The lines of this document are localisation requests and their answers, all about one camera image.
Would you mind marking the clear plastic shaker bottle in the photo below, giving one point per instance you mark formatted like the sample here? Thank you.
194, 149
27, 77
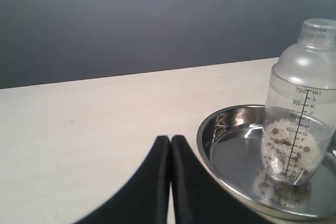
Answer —
299, 120

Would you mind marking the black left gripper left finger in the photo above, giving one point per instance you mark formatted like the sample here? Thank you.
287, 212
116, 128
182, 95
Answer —
145, 196

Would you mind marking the round stainless steel plate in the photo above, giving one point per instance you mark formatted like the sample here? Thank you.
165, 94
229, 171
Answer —
228, 142

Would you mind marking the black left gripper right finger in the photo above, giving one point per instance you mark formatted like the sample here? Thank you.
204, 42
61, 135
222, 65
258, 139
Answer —
197, 197

